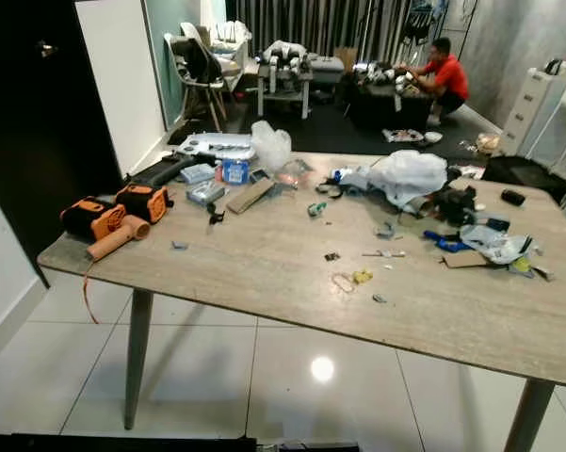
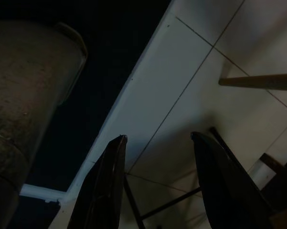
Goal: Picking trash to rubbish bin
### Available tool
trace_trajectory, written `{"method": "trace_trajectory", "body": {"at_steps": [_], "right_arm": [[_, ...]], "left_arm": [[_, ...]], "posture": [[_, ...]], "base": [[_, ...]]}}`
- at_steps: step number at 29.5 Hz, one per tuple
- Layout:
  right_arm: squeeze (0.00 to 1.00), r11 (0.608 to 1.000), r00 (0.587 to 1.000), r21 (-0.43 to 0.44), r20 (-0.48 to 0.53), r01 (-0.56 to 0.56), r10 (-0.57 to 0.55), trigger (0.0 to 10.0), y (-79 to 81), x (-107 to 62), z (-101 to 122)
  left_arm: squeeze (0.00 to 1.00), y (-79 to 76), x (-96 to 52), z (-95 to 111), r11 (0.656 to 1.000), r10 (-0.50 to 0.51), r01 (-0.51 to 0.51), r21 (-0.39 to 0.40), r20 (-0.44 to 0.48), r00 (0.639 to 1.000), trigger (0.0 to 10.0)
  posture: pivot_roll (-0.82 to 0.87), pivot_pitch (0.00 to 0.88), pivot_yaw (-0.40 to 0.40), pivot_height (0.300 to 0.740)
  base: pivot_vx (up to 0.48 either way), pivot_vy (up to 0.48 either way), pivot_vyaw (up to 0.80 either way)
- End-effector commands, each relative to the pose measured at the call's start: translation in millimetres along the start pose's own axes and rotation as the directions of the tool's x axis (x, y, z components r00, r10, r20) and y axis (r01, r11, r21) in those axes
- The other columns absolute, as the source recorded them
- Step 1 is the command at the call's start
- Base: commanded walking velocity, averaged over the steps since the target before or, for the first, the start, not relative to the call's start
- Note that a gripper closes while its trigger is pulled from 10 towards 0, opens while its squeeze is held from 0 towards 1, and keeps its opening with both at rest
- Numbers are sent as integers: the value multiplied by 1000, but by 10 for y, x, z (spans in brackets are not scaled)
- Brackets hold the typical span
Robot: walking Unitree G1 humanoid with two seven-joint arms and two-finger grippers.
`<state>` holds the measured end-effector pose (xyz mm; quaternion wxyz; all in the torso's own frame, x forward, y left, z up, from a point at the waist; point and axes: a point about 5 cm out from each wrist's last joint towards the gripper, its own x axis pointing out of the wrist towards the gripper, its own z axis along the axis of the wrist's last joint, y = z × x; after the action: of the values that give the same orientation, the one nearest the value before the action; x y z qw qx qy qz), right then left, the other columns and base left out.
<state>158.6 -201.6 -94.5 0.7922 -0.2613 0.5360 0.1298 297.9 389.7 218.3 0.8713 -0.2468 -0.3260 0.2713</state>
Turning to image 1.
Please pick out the small orange black power tool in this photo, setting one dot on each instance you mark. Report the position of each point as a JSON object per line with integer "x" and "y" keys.
{"x": 143, "y": 201}

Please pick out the striped grey curtain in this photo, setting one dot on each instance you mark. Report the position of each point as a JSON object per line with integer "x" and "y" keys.
{"x": 311, "y": 24}

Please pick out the orange nozzle tube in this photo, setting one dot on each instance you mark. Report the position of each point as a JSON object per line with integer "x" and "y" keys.
{"x": 116, "y": 239}

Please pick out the long black tool body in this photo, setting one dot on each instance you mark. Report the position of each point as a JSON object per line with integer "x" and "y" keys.
{"x": 165, "y": 169}

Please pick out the blue hand tool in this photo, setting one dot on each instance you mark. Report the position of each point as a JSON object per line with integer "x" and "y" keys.
{"x": 445, "y": 243}

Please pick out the white shelf rack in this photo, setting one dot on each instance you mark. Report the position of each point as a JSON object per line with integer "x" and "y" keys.
{"x": 563, "y": 132}

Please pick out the black door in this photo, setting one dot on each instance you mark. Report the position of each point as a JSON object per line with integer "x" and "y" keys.
{"x": 42, "y": 141}

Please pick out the small yellow item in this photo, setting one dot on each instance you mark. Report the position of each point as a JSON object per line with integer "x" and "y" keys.
{"x": 363, "y": 277}

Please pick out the clear plastic bag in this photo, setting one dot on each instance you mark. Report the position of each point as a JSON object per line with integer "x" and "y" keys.
{"x": 270, "y": 146}

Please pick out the large orange black blower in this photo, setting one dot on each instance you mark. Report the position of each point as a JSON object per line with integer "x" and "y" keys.
{"x": 89, "y": 218}

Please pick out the person in red shirt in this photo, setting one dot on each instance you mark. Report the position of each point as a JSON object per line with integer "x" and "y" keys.
{"x": 445, "y": 75}

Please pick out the black low table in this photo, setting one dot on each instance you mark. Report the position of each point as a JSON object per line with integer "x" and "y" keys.
{"x": 386, "y": 106}

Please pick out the white chair with black jacket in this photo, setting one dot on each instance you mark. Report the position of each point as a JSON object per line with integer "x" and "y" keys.
{"x": 194, "y": 64}

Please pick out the white plastic bag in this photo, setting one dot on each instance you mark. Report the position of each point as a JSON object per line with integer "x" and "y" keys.
{"x": 410, "y": 176}

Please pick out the brown cardboard strip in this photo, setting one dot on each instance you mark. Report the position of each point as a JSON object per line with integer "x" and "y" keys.
{"x": 250, "y": 196}

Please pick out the clear plastic pack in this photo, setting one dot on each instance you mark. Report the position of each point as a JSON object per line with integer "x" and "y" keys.
{"x": 206, "y": 192}

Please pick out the small green bottle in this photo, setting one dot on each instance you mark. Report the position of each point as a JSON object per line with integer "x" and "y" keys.
{"x": 317, "y": 209}

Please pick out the small black box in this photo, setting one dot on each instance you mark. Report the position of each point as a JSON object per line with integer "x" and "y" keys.
{"x": 512, "y": 197}

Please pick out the black device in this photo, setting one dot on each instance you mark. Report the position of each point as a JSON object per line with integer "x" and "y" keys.
{"x": 455, "y": 204}

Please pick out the small white side table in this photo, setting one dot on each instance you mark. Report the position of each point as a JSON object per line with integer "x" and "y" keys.
{"x": 282, "y": 83}

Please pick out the crumpled clear plastic packaging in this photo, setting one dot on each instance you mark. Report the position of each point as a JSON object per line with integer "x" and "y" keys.
{"x": 499, "y": 243}

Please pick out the silver plastic tray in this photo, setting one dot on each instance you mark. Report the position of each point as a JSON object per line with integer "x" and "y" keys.
{"x": 212, "y": 144}

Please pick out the slanted grey table leg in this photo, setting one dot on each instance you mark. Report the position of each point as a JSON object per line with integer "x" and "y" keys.
{"x": 137, "y": 358}
{"x": 527, "y": 419}

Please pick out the white drawer cabinet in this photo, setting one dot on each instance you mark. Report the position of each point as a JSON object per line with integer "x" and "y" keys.
{"x": 529, "y": 111}

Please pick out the small brown cardboard piece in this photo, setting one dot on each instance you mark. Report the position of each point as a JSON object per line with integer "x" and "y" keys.
{"x": 466, "y": 260}

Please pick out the small blue box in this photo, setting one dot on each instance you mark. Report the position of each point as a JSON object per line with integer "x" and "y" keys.
{"x": 235, "y": 171}

